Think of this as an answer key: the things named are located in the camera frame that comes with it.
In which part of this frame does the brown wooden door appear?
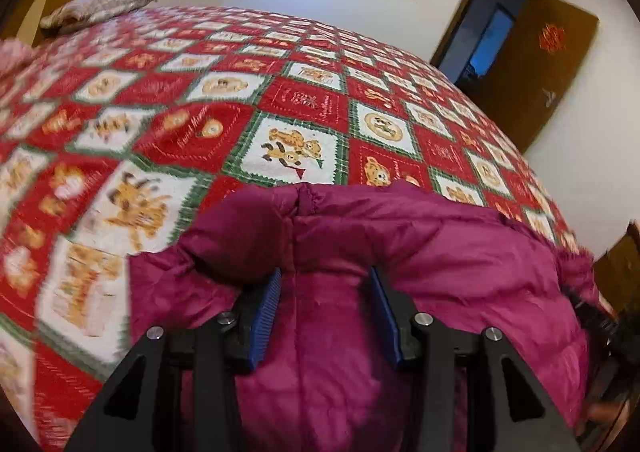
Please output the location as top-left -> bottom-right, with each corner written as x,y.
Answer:
469,0 -> 599,153

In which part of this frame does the striped pillow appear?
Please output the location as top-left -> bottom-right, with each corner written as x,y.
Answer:
39,0 -> 156,35

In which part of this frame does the pink floral cloth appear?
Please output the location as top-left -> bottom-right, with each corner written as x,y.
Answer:
0,38 -> 35,78

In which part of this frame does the brown wooden dresser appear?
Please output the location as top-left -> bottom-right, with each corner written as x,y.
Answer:
593,220 -> 640,316

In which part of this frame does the brass door handle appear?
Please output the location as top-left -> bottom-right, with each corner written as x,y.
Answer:
542,89 -> 556,108

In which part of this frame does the red double happiness decal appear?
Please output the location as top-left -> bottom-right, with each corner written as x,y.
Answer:
538,23 -> 566,54

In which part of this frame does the red patchwork bear bedspread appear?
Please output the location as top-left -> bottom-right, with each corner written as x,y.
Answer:
1,7 -> 575,451

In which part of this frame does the magenta down jacket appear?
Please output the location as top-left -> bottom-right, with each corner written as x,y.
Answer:
128,182 -> 599,451

